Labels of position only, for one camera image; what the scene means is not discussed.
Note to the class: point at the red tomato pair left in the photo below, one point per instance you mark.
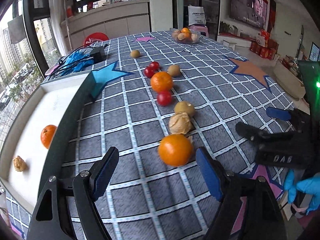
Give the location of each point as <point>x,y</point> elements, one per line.
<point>148,72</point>

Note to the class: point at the wall television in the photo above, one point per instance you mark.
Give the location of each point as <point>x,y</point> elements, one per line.
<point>252,12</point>

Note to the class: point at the blue gloved hand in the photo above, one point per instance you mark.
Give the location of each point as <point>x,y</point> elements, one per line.
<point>308,186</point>

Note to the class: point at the checkered grey tablecloth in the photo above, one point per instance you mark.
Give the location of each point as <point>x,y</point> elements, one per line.
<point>147,199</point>

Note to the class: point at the brown kiwi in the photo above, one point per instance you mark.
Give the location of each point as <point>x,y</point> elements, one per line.
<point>174,70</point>
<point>135,54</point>
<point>184,106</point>

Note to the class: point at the large orange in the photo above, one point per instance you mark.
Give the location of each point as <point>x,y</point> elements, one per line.
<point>175,150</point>

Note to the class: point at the pink plastic stool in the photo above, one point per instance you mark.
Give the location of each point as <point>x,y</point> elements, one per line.
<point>202,29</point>

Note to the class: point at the red gift boxes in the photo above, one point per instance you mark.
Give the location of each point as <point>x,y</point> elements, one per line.
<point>264,45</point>

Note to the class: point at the red plastic stool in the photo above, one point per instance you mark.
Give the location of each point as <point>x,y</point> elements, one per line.
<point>95,37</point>

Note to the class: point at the red tomato pair right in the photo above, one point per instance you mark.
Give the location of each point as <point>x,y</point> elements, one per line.
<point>154,65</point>

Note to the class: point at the papery husk fruit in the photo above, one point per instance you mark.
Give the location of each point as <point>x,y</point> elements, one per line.
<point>180,123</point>

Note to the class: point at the blue plastic gloves pile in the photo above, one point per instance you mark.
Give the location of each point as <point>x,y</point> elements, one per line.
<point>74,62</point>

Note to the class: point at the red tomato pair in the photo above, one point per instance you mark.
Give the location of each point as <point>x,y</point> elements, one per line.
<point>148,72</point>
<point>154,65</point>

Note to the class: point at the glass bowl of fruit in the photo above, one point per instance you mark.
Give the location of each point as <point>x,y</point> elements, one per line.
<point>190,37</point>

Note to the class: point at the white shopping bag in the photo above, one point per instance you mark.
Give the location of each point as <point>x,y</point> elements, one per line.
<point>196,15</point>

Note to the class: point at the black power adapter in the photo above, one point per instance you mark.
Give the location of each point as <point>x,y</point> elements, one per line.
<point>98,54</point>

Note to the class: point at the red cherry tomato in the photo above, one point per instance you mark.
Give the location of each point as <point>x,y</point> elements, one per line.
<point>164,98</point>

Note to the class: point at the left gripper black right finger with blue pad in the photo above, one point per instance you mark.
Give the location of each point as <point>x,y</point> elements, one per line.
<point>248,202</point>

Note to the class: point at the white cabinet counter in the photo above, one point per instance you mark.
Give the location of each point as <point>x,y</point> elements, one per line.
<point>115,20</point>

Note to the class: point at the brown kiwi beside orange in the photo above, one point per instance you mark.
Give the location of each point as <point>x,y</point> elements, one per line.
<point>174,70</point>

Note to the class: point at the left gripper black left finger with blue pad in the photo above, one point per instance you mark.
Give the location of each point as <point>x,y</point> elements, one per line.
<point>51,217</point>

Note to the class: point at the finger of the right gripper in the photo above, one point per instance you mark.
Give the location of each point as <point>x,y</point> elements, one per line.
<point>251,133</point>
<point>277,113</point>

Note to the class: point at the white tray with green rim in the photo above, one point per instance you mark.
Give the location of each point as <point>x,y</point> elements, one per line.
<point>58,102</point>

